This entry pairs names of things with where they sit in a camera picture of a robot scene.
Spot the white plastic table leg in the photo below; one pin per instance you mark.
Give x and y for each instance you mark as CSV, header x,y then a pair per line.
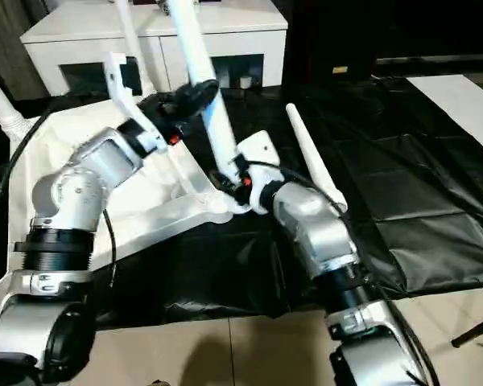
x,y
0,96
133,44
219,132
310,149

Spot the white plastic table top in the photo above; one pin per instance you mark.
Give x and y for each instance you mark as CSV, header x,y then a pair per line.
x,y
153,217

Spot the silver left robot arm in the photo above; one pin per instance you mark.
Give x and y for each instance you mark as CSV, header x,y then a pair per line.
x,y
76,193

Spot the white sideboard cabinet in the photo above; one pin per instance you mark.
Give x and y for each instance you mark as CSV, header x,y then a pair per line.
x,y
84,24

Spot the small yellow label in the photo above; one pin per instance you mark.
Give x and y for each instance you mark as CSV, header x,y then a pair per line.
x,y
340,69

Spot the black plastic mat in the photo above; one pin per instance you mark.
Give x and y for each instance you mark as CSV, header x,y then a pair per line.
x,y
406,181

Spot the dark grey curtain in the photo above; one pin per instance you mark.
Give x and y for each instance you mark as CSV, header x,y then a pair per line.
x,y
8,44

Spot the black low cabinet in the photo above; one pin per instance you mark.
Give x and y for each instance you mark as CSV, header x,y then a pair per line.
x,y
386,32

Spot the white flat board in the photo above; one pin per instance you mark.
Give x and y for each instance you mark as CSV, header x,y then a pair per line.
x,y
459,108

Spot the black tripod leg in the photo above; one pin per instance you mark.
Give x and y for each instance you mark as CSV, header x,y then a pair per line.
x,y
475,331

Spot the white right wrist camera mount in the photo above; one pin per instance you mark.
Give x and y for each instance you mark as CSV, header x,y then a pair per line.
x,y
261,153

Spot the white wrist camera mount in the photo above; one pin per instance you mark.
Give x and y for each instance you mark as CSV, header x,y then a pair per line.
x,y
120,92
261,153

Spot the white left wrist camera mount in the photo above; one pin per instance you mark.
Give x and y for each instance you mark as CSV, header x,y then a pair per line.
x,y
120,92

